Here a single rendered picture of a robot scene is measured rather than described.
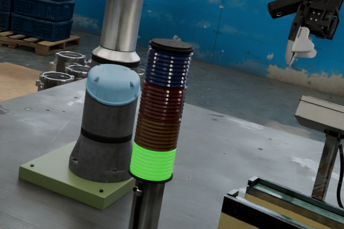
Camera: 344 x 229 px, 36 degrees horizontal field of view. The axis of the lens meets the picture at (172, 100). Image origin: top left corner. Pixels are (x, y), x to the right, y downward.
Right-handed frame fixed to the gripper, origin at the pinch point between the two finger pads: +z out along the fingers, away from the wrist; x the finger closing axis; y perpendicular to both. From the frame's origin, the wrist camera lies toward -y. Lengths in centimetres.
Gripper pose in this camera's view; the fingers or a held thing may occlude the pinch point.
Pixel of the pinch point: (286, 59)
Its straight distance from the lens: 125.5
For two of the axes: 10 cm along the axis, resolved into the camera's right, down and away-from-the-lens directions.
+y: 8.3, 2.8, -4.9
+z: -4.1, 9.0, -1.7
